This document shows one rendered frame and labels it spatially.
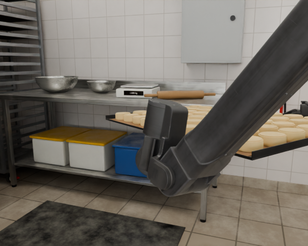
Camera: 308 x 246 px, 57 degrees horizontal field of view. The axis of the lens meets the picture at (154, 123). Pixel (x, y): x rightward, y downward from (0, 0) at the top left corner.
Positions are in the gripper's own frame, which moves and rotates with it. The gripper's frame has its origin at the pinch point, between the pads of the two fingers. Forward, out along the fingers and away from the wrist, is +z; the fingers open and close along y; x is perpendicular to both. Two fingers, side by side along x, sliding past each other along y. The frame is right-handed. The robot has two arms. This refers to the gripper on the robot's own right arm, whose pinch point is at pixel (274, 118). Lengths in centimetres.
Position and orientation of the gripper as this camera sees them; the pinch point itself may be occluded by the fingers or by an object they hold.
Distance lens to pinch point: 92.6
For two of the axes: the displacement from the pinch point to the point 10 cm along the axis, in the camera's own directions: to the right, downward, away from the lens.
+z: -9.7, -0.2, 2.3
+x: -2.3, 1.8, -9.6
